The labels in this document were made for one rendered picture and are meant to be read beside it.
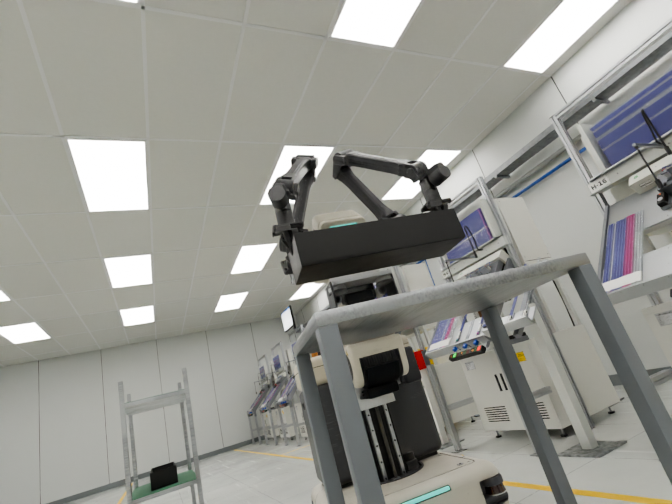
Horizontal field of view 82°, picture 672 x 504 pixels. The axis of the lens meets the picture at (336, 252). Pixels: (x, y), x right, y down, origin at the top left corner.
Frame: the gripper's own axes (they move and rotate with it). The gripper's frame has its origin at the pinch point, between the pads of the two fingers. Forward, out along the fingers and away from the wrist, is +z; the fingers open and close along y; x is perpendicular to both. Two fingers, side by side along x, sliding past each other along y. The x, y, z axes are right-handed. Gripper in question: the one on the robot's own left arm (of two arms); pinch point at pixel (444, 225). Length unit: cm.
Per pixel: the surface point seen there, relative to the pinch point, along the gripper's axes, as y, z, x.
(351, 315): -57, 32, -41
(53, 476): -483, 30, 901
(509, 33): 183, -191, 75
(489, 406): 94, 83, 173
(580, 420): 89, 93, 84
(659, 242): 272, 1, 122
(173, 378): -240, -110, 945
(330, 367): -63, 41, -41
